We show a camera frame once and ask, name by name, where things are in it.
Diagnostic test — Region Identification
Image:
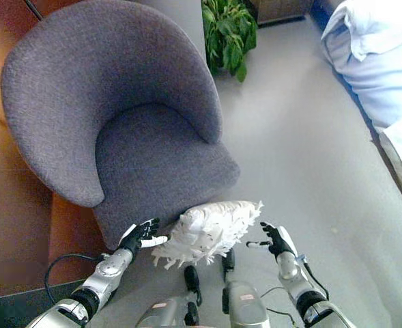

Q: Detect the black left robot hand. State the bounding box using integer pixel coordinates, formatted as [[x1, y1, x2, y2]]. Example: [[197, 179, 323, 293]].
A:
[[117, 217, 169, 256]]

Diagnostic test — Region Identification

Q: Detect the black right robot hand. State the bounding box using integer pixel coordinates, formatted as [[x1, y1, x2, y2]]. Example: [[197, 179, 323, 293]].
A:
[[245, 221, 298, 264]]

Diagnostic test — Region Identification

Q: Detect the white fringed pillow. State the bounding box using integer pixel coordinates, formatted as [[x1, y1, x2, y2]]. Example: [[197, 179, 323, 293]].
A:
[[150, 200, 265, 269]]

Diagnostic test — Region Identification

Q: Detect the silver right robot leg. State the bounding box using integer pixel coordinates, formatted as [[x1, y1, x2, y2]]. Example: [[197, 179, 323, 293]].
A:
[[222, 247, 273, 328]]

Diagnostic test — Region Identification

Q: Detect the grey fabric tub armchair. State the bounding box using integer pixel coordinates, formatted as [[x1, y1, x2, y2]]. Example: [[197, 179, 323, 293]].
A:
[[1, 0, 241, 252]]

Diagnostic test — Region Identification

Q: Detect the green leafy potted plant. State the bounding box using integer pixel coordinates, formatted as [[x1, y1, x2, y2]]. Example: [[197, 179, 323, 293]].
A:
[[201, 0, 259, 83]]

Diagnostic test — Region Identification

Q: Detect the wooden cabinet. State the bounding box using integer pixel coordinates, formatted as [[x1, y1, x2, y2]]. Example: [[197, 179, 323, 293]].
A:
[[255, 0, 315, 25]]

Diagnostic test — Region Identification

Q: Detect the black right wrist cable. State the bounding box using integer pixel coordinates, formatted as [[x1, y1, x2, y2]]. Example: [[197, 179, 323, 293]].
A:
[[298, 254, 330, 301]]

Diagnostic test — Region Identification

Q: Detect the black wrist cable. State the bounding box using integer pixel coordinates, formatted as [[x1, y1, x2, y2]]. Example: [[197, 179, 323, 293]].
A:
[[44, 252, 103, 305], [298, 254, 330, 301]]

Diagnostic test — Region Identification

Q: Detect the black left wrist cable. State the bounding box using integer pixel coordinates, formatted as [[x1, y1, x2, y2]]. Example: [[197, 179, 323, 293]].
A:
[[44, 252, 103, 305]]

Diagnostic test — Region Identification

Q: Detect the dark bed frame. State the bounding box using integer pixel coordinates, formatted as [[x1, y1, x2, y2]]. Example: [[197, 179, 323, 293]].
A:
[[308, 0, 402, 219]]

